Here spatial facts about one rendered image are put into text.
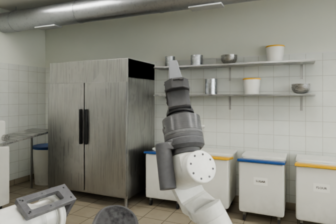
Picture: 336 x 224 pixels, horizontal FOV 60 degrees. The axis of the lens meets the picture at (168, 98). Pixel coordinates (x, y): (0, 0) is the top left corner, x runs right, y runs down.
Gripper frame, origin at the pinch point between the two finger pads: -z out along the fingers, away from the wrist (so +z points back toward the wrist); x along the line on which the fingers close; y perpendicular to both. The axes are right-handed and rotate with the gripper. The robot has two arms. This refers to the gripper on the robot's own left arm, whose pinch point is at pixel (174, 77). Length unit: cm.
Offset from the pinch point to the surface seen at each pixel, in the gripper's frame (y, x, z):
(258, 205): -91, -308, 29
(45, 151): 217, -423, -101
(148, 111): 31, -358, -125
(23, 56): 246, -379, -269
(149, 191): 41, -356, -8
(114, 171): 84, -337, -38
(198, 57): -52, -303, -177
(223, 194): -54, -320, 11
